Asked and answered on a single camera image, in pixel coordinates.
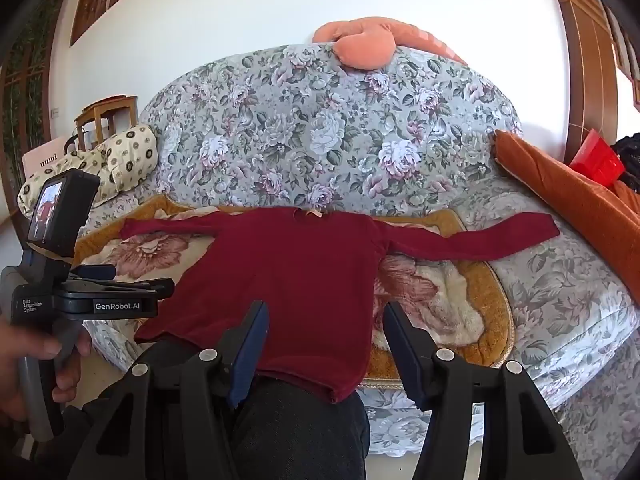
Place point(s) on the person's dark trouser leg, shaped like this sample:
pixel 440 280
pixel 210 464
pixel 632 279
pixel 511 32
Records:
pixel 300 435

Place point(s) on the cream dotted pillow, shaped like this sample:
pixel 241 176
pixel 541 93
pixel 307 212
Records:
pixel 125 155

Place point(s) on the grey floral bedsheet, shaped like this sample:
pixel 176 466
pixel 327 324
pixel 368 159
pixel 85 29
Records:
pixel 325 135

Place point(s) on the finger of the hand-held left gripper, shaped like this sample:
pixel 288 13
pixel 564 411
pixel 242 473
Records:
pixel 95 272
pixel 140 287

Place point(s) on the wooden door frame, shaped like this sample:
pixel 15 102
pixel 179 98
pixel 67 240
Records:
pixel 585 60

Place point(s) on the person's left hand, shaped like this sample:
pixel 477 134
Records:
pixel 30 345

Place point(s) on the wooden stair railing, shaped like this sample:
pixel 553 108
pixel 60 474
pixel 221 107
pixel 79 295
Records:
pixel 100 0

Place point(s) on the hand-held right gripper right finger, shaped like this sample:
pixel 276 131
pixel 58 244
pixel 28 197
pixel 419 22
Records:
pixel 405 360

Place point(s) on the cream floral blanket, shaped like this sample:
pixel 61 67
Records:
pixel 430 300

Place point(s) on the dark red sweater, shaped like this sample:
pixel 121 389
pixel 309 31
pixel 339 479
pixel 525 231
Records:
pixel 300 285

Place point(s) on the wooden chair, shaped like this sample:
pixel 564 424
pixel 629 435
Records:
pixel 107 105

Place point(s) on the wooden lattice window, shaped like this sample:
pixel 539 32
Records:
pixel 25 85

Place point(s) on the black bag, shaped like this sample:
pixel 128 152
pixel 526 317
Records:
pixel 629 160

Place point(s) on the red box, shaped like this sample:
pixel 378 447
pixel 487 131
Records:
pixel 597 160

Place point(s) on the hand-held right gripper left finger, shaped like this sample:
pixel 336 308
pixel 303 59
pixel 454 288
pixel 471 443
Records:
pixel 250 360

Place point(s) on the orange wooden furniture edge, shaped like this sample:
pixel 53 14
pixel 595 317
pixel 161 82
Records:
pixel 575 195

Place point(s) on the orange plush pillow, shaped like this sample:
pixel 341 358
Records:
pixel 365 45

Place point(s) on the pink paper bag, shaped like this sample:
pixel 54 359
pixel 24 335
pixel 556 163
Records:
pixel 45 152

